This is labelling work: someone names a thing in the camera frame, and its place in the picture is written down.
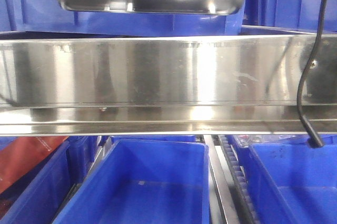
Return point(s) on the rear centre blue bin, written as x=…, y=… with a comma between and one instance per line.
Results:
x=168, y=138

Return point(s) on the stainless steel shelf rail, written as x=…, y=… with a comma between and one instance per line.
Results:
x=204, y=85

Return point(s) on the blue bin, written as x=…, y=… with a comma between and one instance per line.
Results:
x=48, y=16
x=293, y=14
x=289, y=183
x=7, y=16
x=143, y=181
x=37, y=196
x=168, y=138

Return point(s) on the lower right blue bin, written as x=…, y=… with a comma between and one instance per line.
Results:
x=289, y=183

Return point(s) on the lower left blue bin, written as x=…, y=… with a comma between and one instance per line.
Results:
x=37, y=196

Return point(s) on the upper right blue bin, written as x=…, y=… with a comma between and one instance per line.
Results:
x=293, y=14

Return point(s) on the steel divider rail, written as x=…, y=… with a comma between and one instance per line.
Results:
x=223, y=195

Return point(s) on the black roller track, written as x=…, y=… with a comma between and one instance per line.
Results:
x=239, y=180

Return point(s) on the red package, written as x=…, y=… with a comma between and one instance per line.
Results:
x=23, y=154

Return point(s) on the lower centre blue bin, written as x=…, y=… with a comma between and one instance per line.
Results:
x=143, y=181

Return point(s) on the upper centre blue bin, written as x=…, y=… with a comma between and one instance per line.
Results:
x=48, y=16

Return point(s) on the upper left blue bin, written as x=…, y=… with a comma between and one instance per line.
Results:
x=7, y=16

